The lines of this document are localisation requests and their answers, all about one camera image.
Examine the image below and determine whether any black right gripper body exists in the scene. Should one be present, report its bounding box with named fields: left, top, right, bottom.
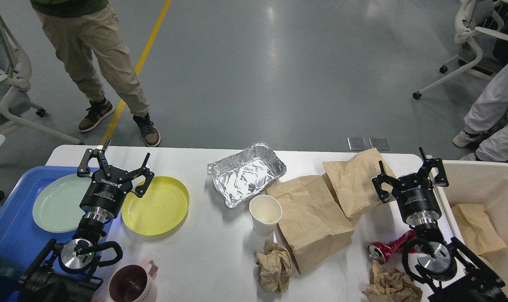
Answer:
left=394, top=175, right=442, bottom=226

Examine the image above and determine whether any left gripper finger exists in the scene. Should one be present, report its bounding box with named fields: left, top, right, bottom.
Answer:
left=119, top=153, right=155, bottom=198
left=77, top=137, right=112, bottom=180

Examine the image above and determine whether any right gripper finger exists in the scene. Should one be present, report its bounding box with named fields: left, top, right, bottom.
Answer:
left=372, top=161, right=401, bottom=204
left=419, top=147, right=449, bottom=187

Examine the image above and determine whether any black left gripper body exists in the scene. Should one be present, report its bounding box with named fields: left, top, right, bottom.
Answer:
left=79, top=166, right=132, bottom=219

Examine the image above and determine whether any yellow plate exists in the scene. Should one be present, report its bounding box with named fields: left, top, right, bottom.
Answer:
left=121, top=176, right=189, bottom=236

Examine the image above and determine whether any pink mug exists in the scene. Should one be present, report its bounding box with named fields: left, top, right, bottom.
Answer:
left=108, top=257, right=158, bottom=302

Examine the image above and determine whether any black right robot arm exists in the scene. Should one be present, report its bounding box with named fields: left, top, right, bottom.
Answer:
left=372, top=148, right=508, bottom=302

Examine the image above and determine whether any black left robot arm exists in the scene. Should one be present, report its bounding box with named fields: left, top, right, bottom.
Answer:
left=15, top=139, right=154, bottom=302

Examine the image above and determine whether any rear brown paper bag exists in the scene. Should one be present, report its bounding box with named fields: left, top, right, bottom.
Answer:
left=323, top=148, right=395, bottom=226

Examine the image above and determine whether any floor outlet plate right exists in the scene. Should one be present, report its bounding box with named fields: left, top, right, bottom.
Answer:
left=368, top=136, right=390, bottom=151

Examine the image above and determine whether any floor outlet plate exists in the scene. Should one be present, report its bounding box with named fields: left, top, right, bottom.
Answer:
left=368, top=136, right=390, bottom=151
left=347, top=136, right=370, bottom=151

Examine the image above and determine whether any floor outlet plate left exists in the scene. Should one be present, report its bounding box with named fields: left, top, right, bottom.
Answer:
left=347, top=136, right=370, bottom=151

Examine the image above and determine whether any pale green plate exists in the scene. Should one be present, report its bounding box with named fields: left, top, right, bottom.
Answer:
left=32, top=174, right=91, bottom=233

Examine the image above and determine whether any white plastic bin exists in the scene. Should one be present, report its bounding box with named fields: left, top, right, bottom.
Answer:
left=435, top=160, right=508, bottom=297

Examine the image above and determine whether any brown bag in bin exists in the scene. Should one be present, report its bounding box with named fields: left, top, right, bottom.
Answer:
left=451, top=203, right=507, bottom=257

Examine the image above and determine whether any crushed red can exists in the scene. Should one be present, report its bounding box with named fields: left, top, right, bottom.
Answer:
left=366, top=230, right=416, bottom=264

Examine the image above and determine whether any large brown paper bag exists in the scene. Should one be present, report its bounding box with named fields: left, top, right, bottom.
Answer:
left=266, top=175, right=354, bottom=275

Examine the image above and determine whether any crumpled brown paper wad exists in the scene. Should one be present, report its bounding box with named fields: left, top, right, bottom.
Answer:
left=363, top=260, right=422, bottom=302

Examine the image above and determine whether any blue plastic tray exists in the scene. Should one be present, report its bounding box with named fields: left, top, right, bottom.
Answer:
left=0, top=166, right=125, bottom=302

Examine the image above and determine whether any aluminium foil tray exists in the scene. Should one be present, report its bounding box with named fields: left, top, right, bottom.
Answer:
left=207, top=142, right=287, bottom=208

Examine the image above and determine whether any white paper cup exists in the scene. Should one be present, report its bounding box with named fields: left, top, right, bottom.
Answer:
left=249, top=195, right=283, bottom=237

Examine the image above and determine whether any grey office chair left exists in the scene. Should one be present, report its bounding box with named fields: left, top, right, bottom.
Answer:
left=0, top=14, right=83, bottom=145

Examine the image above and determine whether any dark teal mug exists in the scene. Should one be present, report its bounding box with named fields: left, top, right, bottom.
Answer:
left=0, top=254, right=26, bottom=302

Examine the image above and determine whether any person in khaki trousers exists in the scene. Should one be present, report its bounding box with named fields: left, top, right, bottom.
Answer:
left=30, top=0, right=161, bottom=147

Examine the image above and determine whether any crumpled brown paper ball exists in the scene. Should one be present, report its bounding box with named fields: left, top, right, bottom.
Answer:
left=256, top=242, right=292, bottom=295

